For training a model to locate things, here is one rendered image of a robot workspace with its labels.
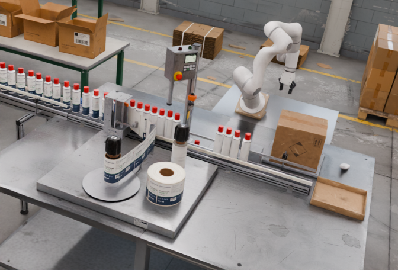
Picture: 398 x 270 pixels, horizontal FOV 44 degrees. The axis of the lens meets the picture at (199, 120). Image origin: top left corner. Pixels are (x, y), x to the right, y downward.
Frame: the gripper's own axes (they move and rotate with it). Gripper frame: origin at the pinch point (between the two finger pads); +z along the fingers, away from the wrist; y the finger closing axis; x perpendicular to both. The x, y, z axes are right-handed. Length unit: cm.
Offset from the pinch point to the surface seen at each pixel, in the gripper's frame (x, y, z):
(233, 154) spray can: -80, 37, 25
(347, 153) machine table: 9, 58, 28
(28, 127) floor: -115, -208, 96
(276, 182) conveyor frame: -65, 63, 34
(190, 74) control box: -95, 4, -17
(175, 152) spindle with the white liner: -120, 31, 21
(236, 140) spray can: -81, 39, 15
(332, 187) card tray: -34, 80, 35
